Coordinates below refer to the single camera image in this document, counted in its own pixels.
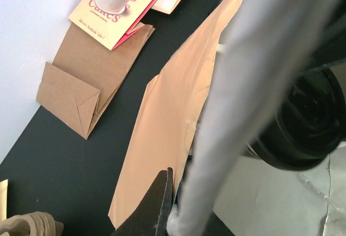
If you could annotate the brown flat paper bag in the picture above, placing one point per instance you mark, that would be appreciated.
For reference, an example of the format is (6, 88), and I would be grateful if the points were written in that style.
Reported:
(84, 76)

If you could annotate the cakes printed paper bag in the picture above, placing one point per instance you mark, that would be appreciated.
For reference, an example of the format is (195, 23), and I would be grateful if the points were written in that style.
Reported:
(110, 22)

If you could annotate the yellow kraft paper bag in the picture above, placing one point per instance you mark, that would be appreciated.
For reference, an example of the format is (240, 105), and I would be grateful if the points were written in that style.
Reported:
(3, 199)

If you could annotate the orange paper bag white handles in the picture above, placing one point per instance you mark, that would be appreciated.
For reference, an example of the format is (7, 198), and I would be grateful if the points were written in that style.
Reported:
(215, 94)

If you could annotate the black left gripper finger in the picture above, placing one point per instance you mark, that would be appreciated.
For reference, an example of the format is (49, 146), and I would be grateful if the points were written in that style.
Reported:
(150, 217)

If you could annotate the stack of pulp cup carriers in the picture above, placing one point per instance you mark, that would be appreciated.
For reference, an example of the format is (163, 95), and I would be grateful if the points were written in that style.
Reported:
(37, 223)

